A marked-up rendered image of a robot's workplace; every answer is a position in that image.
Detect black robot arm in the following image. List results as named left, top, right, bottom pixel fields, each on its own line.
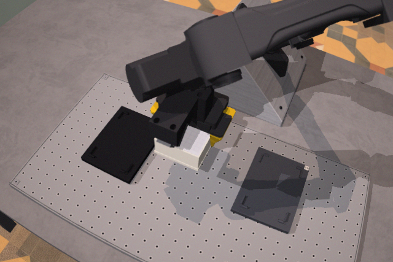
left=125, top=0, right=393, bottom=148

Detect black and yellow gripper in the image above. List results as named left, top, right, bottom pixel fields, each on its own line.
left=150, top=84, right=236, bottom=147

